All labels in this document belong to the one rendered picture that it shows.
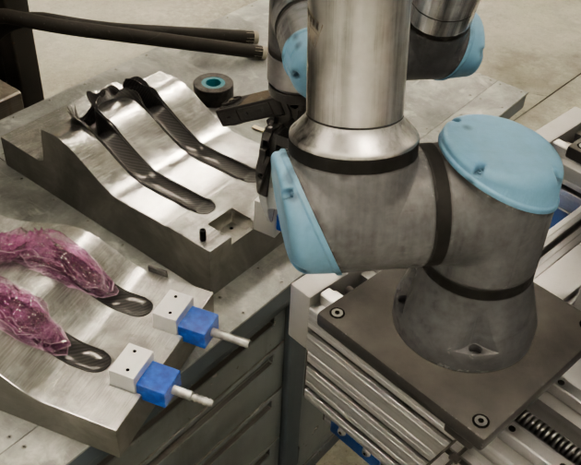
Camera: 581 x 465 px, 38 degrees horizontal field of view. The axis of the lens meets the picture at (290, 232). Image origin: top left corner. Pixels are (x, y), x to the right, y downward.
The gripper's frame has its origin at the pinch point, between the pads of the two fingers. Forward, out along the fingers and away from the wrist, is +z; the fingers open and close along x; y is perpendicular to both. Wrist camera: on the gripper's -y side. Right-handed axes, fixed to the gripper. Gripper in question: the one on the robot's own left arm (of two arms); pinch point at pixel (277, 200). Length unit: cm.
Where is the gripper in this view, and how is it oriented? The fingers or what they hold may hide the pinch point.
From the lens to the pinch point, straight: 119.4
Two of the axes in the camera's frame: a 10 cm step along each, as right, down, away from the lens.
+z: -0.4, 7.6, 6.5
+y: 8.6, 3.6, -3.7
